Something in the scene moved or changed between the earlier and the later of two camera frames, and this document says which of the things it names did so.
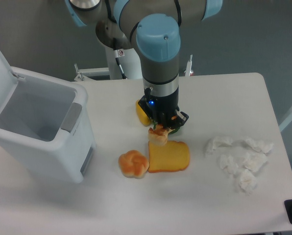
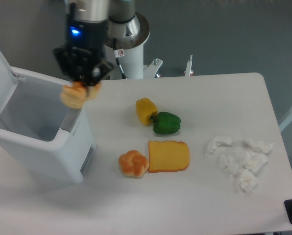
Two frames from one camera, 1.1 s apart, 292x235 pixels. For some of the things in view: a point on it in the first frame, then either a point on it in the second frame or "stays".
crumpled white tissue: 215,143 stays
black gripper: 163,108 -> 86,42
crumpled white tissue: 227,162 stays
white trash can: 46,119 stays
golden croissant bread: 158,135 -> 75,95
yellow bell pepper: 143,116 stays
